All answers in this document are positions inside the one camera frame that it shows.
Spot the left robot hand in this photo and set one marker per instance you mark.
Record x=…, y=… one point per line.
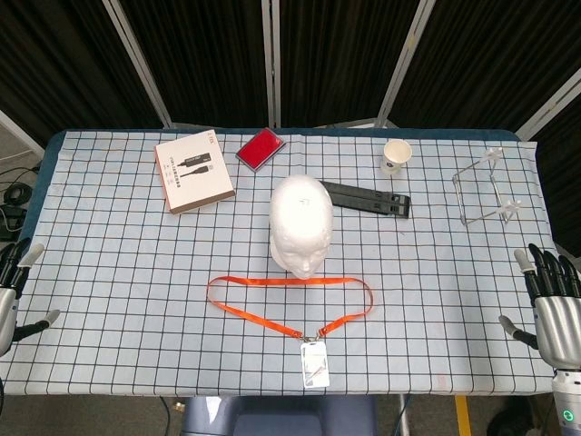
x=8, y=313

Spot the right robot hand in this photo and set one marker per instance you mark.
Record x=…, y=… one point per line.
x=556, y=322

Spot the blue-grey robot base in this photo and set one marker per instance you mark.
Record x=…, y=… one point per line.
x=281, y=415

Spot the white foam mannequin head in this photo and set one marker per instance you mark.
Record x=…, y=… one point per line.
x=302, y=218

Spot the blue-edged table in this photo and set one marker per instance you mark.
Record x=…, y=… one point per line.
x=33, y=200

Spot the blue checkered tablecloth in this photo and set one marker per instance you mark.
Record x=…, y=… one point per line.
x=136, y=272

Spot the black folding stand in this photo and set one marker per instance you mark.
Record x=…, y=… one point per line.
x=367, y=200

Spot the white paper cup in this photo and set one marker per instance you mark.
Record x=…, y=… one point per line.
x=396, y=156

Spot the red ink pad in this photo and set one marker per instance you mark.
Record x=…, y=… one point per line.
x=259, y=147

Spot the black folding screen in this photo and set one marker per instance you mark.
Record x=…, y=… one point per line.
x=218, y=59

